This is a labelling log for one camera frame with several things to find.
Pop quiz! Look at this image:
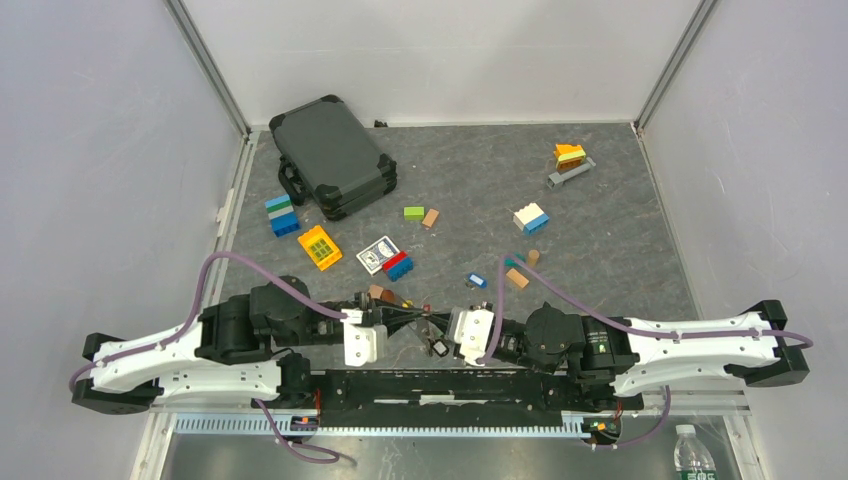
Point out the metal keyring plate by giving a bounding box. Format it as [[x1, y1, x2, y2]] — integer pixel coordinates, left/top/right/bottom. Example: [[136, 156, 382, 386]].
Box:
[[415, 319, 438, 350]]

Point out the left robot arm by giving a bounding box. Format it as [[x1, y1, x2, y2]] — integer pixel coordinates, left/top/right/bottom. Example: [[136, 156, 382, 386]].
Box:
[[69, 276, 427, 415]]

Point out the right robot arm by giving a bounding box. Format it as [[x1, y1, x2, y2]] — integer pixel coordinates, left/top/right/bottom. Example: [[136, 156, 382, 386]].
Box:
[[447, 300, 809, 408]]

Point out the light wooden block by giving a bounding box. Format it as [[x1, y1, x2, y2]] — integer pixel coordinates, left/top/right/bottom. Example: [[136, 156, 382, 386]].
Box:
[[368, 285, 385, 300]]

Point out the black key fob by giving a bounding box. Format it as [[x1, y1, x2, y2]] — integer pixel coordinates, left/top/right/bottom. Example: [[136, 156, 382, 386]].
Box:
[[430, 339, 451, 358]]

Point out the red blue lego block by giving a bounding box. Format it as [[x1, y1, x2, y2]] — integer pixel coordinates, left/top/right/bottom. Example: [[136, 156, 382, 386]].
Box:
[[382, 251, 414, 282]]

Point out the blue key tag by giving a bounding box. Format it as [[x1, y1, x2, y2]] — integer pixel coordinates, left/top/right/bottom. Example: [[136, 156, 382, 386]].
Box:
[[465, 273, 488, 289]]

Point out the playing card box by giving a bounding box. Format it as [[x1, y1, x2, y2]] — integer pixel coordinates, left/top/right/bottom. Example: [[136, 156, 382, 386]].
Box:
[[356, 235, 400, 276]]

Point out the orange wooden block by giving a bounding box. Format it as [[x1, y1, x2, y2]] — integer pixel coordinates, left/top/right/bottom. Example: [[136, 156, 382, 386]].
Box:
[[505, 268, 529, 290]]

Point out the yellow lego plate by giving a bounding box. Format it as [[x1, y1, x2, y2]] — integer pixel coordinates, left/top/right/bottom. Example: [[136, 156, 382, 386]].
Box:
[[297, 225, 343, 271]]

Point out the tan wooden cylinder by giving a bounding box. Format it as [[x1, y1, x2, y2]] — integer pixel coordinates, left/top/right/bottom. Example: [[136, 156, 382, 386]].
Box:
[[526, 249, 541, 268]]

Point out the green lego brick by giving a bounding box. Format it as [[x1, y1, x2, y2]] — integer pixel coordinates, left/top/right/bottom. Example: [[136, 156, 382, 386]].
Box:
[[403, 206, 426, 221]]

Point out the tan wooden block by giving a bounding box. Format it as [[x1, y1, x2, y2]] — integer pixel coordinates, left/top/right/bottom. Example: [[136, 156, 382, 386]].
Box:
[[421, 209, 440, 229]]

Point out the white blue lego block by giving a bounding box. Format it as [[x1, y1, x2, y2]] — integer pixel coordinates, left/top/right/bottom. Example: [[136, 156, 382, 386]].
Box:
[[513, 203, 549, 235]]

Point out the blue green white lego stack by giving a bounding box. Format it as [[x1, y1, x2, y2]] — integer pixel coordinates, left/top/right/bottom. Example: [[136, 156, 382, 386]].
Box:
[[265, 194, 301, 238]]

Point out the black hard case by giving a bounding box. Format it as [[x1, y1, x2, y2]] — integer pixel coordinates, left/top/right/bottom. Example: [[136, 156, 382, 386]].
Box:
[[269, 94, 398, 221]]

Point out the grey lego piece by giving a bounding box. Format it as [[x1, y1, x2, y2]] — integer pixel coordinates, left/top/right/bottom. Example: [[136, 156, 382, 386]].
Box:
[[546, 157, 596, 190]]

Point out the plastic water bottle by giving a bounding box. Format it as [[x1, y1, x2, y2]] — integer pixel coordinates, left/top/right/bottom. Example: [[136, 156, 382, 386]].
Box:
[[673, 424, 718, 480]]

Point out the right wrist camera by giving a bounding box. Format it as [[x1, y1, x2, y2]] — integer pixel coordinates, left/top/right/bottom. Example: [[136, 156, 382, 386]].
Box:
[[447, 307, 494, 367]]

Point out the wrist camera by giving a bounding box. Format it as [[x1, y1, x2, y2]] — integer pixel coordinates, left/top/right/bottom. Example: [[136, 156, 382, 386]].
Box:
[[341, 309, 388, 367], [447, 307, 494, 367]]

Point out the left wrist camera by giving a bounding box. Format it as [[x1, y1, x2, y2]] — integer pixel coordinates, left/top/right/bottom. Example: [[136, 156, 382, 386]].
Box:
[[341, 309, 388, 367]]

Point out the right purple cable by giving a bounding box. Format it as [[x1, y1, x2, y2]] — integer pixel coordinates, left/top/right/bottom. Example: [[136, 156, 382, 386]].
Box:
[[476, 254, 815, 452]]

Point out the purple cable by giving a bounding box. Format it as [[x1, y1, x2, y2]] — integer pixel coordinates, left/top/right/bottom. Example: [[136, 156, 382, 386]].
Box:
[[476, 254, 815, 452], [67, 251, 352, 464]]

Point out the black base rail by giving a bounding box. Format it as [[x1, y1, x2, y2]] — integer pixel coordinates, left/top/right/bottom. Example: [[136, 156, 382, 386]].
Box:
[[250, 368, 645, 429]]

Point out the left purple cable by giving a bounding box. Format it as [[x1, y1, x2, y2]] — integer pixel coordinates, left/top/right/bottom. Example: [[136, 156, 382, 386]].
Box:
[[67, 251, 352, 464]]

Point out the white cable duct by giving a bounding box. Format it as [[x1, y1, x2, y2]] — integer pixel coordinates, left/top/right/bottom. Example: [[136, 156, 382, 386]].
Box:
[[173, 413, 590, 440]]

